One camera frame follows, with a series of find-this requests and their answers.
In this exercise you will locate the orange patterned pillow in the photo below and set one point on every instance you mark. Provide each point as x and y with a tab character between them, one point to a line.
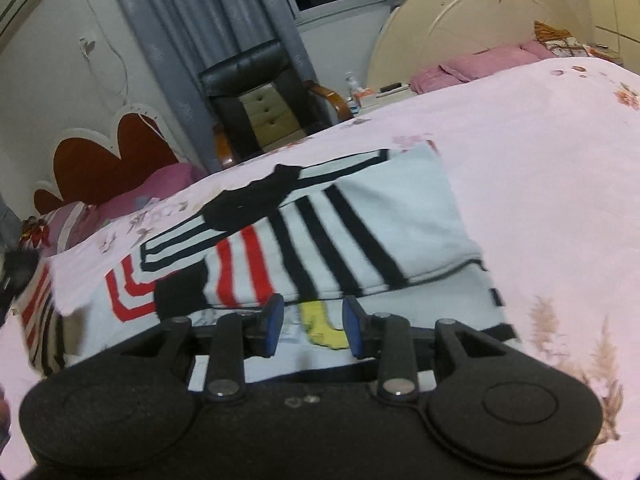
560	40

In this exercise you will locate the striped white knit sweater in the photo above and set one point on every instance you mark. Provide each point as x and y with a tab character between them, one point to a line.
320	240

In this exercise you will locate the cream nightstand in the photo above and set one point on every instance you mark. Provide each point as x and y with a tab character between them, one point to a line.
390	100

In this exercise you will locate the magenta pillow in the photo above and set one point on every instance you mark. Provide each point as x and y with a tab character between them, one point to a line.
160	185

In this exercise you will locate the striped floral pillow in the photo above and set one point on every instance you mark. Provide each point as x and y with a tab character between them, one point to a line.
55	225

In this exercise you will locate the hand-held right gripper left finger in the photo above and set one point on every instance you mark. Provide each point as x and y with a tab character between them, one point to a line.
272	325

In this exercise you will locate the black remote control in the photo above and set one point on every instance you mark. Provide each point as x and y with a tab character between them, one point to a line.
391	87

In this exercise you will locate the black leather armchair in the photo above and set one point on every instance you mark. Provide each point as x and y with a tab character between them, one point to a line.
250	67

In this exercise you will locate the cream arched headboard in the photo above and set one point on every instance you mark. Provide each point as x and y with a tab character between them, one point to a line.
450	15

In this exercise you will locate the pink pillow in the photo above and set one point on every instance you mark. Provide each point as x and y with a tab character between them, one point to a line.
475	62

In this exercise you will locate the pink floral bedsheet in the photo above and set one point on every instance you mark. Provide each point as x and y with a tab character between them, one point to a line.
550	185

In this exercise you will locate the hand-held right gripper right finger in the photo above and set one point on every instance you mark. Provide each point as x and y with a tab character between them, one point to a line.
353	330

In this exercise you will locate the clear plastic bottle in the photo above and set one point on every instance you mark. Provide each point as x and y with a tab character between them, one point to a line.
351	85

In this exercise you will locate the tissue box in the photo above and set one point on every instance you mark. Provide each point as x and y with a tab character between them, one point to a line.
365	96

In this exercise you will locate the grey curtain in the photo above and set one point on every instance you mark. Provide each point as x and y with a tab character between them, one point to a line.
200	15

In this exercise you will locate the cream wardrobe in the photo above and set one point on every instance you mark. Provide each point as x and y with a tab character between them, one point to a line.
615	5

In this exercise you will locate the beige tufted cushion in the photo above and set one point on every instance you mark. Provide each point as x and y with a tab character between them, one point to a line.
270	115

